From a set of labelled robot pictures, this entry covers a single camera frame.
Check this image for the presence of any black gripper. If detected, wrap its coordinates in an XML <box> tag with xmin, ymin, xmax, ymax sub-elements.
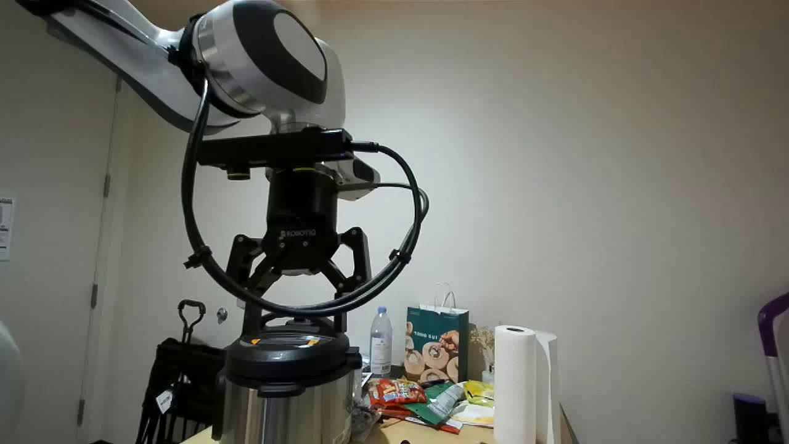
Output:
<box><xmin>225</xmin><ymin>162</ymin><xmax>375</xmax><ymax>335</ymax></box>

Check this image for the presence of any black lid steel rice cooker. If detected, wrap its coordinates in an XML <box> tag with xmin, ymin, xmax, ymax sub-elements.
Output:
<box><xmin>213</xmin><ymin>313</ymin><xmax>370</xmax><ymax>444</ymax></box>

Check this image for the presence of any clear plastic water bottle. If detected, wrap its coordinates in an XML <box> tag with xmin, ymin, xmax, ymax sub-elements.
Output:
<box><xmin>366</xmin><ymin>306</ymin><xmax>397</xmax><ymax>379</ymax></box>

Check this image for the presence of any white room door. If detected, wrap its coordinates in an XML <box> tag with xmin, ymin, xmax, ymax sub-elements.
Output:
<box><xmin>77</xmin><ymin>75</ymin><xmax>273</xmax><ymax>444</ymax></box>

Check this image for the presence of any green paper gift bag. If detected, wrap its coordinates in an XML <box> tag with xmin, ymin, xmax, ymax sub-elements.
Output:
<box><xmin>402</xmin><ymin>280</ymin><xmax>472</xmax><ymax>386</ymax></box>

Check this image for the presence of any red snack packet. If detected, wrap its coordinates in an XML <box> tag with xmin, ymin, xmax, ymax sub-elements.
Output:
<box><xmin>363</xmin><ymin>375</ymin><xmax>428</xmax><ymax>414</ymax></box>

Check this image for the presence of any black folding cart bag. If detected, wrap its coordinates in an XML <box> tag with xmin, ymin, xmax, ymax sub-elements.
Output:
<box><xmin>133</xmin><ymin>297</ymin><xmax>229</xmax><ymax>444</ymax></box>

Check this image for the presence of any green snack packet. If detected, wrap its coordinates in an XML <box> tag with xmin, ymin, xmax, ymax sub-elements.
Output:
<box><xmin>403</xmin><ymin>379</ymin><xmax>467</xmax><ymax>430</ymax></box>

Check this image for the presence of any yellow snack packet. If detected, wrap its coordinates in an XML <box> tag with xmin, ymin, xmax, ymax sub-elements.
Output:
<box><xmin>455</xmin><ymin>376</ymin><xmax>498</xmax><ymax>409</ymax></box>

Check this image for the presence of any white paper towel roll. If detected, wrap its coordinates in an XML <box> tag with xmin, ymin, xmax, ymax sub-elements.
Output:
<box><xmin>490</xmin><ymin>322</ymin><xmax>562</xmax><ymax>444</ymax></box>

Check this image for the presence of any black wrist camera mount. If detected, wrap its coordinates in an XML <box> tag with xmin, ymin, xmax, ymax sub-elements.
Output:
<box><xmin>195</xmin><ymin>126</ymin><xmax>384</xmax><ymax>201</ymax></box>

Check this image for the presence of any white paper wall notice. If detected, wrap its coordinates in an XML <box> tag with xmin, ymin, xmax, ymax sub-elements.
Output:
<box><xmin>0</xmin><ymin>194</ymin><xmax>17</xmax><ymax>264</ymax></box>

